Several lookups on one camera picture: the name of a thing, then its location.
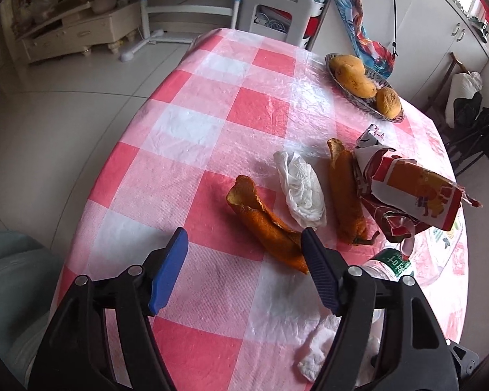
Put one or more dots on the yellow mango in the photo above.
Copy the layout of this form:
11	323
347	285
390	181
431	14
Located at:
388	102
355	63
355	83

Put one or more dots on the yellow mango middle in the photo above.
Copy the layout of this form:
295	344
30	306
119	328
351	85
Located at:
355	83

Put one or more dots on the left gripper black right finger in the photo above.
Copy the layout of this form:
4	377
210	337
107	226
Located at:
326	267

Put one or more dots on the black folding chair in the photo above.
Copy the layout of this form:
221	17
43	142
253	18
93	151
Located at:
456	107

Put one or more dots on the white plastic stool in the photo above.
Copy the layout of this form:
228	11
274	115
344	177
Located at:
291	21

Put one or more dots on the light green chair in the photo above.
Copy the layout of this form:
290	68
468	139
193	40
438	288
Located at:
29	274

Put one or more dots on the woven fruit basket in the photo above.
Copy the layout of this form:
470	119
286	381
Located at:
367	105

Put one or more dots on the clear plastic fruit container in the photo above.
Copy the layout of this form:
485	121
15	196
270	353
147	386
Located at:
434	248

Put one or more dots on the pink checkered tablecloth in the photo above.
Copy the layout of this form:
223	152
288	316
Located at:
237	318

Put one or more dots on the red snack bag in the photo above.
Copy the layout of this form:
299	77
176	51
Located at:
402	197

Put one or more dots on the clear water bottle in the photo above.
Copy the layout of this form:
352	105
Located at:
388	264

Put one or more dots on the white cabinet row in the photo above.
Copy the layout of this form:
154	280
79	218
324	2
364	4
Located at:
426	31

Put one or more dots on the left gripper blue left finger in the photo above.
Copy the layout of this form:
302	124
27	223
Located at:
163	268

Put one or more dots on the cream TV cabinet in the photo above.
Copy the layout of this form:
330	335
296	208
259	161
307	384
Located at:
81	31

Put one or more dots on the yellow mango right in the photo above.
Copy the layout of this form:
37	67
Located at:
388	102

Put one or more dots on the orange mango peel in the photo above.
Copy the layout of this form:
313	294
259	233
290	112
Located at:
279	240
350	223

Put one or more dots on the yellow mango left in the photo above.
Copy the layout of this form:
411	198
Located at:
355	63

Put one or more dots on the colourful hanging bag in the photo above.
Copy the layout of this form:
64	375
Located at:
372	53

